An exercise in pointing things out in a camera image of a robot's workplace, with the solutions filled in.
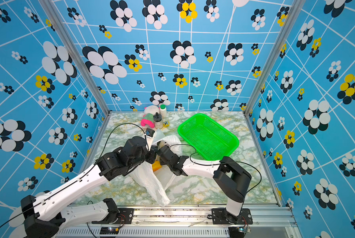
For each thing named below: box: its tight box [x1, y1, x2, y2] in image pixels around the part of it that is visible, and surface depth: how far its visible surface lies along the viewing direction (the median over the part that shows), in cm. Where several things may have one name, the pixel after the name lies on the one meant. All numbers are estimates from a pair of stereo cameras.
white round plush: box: [143, 105, 161, 116], surface depth 115 cm
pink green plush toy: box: [140, 113, 155, 129], surface depth 110 cm
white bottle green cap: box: [159, 104, 168, 118], surface depth 114 cm
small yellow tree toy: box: [163, 120, 170, 128], surface depth 114 cm
